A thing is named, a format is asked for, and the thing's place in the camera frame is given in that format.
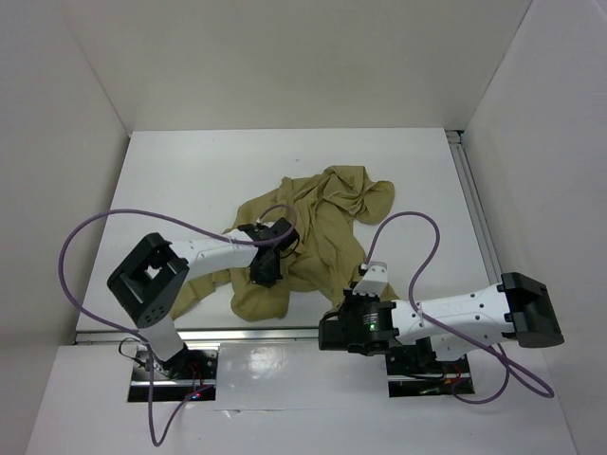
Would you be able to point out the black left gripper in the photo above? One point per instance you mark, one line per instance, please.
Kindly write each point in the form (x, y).
(269, 278)

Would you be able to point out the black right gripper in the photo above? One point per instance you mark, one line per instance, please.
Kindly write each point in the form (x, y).
(350, 297)

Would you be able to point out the khaki zip-up jacket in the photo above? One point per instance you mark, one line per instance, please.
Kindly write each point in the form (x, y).
(328, 256)

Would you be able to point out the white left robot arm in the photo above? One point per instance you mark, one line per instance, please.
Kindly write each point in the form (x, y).
(146, 283)

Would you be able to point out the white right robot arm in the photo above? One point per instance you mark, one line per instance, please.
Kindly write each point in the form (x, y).
(516, 309)

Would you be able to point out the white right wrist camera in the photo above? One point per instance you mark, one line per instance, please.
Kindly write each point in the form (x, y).
(373, 279)

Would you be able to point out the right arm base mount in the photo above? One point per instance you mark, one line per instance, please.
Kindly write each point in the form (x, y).
(413, 371)

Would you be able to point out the aluminium rail front edge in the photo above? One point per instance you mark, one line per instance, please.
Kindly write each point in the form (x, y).
(88, 338)

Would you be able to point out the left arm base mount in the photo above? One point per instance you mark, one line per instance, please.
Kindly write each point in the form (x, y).
(195, 375)

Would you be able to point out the aluminium rail right side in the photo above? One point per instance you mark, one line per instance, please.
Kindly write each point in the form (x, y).
(474, 204)

